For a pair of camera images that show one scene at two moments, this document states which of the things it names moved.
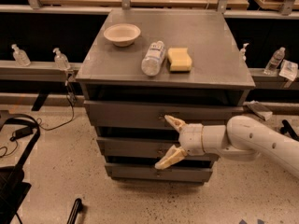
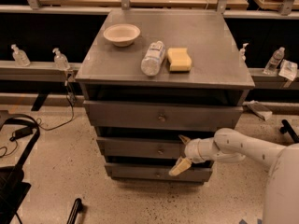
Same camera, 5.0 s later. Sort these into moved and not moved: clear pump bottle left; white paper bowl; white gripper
Moved: white gripper
Not moved: clear pump bottle left; white paper bowl
